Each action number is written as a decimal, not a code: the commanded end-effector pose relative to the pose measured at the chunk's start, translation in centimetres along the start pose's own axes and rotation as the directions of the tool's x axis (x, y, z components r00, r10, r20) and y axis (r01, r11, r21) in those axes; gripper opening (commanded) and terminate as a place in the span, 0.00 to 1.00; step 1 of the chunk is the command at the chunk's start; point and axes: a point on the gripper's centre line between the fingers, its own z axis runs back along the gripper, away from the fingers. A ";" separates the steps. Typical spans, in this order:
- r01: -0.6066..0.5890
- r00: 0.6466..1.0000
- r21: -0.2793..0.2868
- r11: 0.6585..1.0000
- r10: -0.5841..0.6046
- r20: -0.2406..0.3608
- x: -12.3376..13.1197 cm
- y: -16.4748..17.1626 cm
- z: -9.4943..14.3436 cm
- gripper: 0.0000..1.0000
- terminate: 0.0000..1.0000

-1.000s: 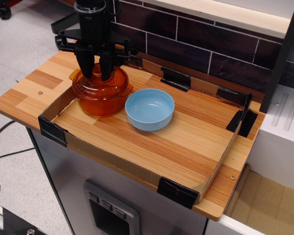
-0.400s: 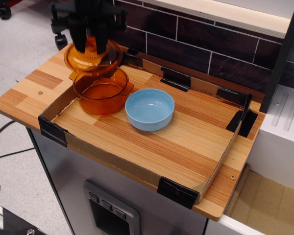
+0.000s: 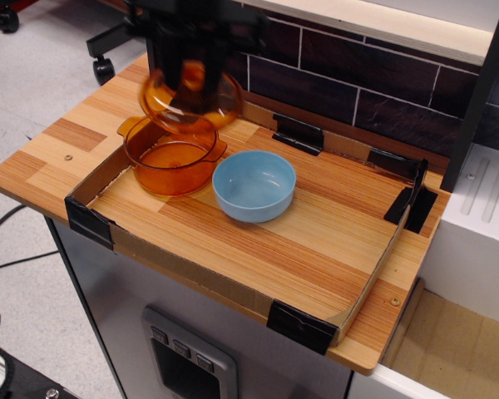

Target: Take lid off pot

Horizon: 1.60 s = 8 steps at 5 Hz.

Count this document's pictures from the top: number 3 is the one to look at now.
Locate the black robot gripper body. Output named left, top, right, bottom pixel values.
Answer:
left=125, top=1, right=268, bottom=54

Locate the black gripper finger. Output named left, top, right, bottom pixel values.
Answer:
left=192, top=39, right=230, bottom=112
left=147, top=35, right=184, bottom=91

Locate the orange transparent pot lid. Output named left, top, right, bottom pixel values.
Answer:
left=139, top=60, right=243, bottom=131

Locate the orange transparent glass pot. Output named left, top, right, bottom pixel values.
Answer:
left=117, top=116, right=227, bottom=196

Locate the black rolling chair base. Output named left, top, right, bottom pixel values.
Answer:
left=86, top=22, right=146, bottom=86

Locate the light blue ceramic bowl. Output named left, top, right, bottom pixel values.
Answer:
left=212, top=150, right=297, bottom=223

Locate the cardboard fence with black tape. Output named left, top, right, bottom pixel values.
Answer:
left=66, top=104, right=447, bottom=368

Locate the grey appliance control panel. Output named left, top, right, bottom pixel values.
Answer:
left=141, top=307, right=239, bottom=399

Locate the white cabinet with grooves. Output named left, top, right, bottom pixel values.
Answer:
left=420, top=145, right=499, bottom=322

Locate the black cable on floor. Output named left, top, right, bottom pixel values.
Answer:
left=0, top=203, right=59, bottom=275

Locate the black metal shelf post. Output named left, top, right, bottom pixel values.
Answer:
left=440, top=20, right=499, bottom=193

